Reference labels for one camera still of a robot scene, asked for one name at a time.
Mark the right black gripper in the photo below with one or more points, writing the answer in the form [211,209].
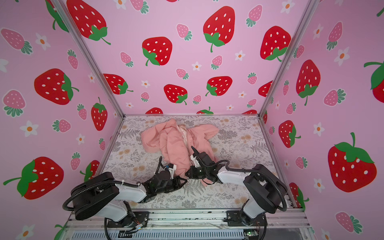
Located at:
[191,174]

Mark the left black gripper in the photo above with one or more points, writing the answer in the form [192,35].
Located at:
[177,180]

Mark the pink hooded jacket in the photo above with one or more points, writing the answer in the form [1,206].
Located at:
[174,141]

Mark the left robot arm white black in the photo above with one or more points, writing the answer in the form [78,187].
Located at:
[106,197]

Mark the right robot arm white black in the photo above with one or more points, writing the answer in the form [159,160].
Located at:
[267,191]

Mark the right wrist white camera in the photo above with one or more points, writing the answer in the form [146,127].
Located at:
[195,161]

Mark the wrist white camera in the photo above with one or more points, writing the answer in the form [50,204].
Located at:
[171,168]
[195,161]

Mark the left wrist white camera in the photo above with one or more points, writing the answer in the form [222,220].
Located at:
[171,168]

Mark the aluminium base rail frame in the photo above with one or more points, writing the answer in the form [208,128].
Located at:
[194,224]

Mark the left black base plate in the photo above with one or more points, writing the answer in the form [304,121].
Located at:
[131,220]

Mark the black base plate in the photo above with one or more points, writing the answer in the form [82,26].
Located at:
[131,220]
[240,219]

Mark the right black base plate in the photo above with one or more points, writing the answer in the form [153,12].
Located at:
[240,219]

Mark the right corner aluminium post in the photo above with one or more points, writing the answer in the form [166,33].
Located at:
[300,30]

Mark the corner aluminium post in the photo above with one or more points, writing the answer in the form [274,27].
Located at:
[78,38]
[300,30]

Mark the left corner aluminium post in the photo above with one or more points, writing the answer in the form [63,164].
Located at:
[78,38]

